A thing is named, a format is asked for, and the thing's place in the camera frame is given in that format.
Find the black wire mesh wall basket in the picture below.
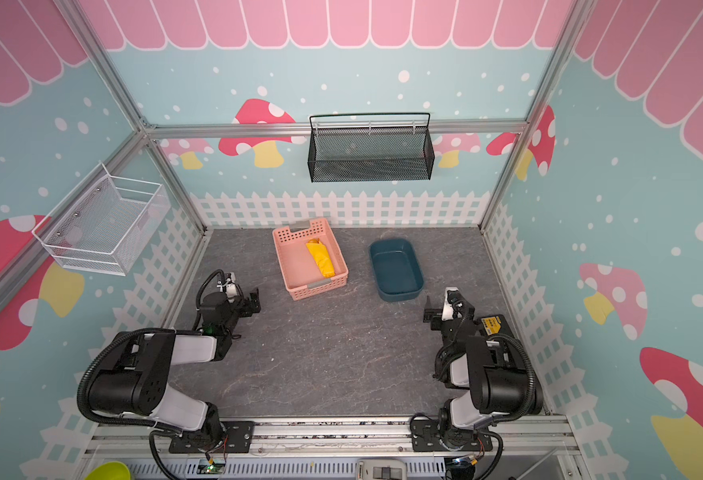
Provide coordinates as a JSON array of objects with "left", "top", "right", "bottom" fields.
[{"left": 308, "top": 112, "right": 435, "bottom": 183}]

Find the dark teal plastic tray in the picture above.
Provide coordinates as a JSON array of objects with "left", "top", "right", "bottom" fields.
[{"left": 369, "top": 238, "right": 425, "bottom": 303}]

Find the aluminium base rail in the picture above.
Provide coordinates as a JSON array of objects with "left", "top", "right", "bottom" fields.
[{"left": 73, "top": 415, "right": 589, "bottom": 479}]

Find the green round object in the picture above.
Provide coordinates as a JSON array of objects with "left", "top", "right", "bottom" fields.
[{"left": 85, "top": 461, "right": 134, "bottom": 480}]

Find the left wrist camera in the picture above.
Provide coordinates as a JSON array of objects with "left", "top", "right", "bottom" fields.
[{"left": 217, "top": 272, "right": 240, "bottom": 301}]

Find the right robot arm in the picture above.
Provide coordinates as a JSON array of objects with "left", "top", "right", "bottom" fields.
[{"left": 409, "top": 290, "right": 543, "bottom": 452}]

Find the pink perforated plastic basket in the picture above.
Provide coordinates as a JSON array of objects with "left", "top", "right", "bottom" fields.
[{"left": 273, "top": 218, "right": 349, "bottom": 301}]

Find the yellow paper napkin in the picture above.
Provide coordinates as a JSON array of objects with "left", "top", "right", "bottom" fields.
[{"left": 306, "top": 238, "right": 336, "bottom": 278}]

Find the white wire mesh wall basket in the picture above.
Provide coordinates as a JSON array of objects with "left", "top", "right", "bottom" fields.
[{"left": 32, "top": 164, "right": 172, "bottom": 276}]

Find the black yellow flat device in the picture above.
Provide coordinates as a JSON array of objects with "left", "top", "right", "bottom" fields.
[{"left": 477, "top": 314, "right": 513, "bottom": 337}]

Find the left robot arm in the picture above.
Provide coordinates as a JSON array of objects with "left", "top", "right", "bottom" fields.
[{"left": 77, "top": 269, "right": 262, "bottom": 453}]

